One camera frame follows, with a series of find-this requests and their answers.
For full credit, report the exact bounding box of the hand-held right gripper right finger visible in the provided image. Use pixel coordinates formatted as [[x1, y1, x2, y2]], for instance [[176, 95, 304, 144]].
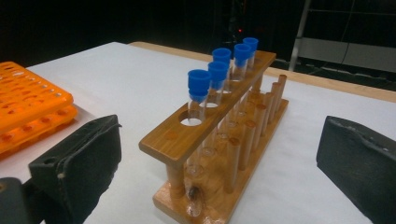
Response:
[[316, 115, 396, 224]]

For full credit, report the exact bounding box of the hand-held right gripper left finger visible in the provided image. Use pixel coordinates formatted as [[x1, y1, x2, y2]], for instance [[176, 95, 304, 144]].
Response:
[[28, 114, 123, 224]]

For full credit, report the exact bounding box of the orange plastic tube rack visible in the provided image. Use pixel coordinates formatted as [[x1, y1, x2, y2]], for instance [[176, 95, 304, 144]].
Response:
[[0, 61, 78, 161]]

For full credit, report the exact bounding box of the wooden test tube rack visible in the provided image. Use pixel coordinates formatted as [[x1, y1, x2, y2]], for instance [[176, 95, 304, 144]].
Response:
[[138, 50, 290, 224]]

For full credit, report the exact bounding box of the blue-capped glass test tube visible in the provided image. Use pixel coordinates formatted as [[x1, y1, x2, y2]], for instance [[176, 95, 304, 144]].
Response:
[[228, 43, 252, 129], [242, 36, 260, 72], [212, 47, 233, 141], [199, 61, 230, 158], [186, 68, 213, 180]]

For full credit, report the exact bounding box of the white paper sheet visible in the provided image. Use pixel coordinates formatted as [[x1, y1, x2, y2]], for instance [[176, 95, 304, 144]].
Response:
[[0, 41, 396, 224]]

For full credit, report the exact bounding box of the white metal stand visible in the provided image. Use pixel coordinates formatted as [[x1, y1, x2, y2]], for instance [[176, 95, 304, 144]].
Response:
[[288, 0, 396, 74]]

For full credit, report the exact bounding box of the dark equipment with red light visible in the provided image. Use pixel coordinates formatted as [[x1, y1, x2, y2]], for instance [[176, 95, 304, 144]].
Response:
[[218, 0, 250, 48]]

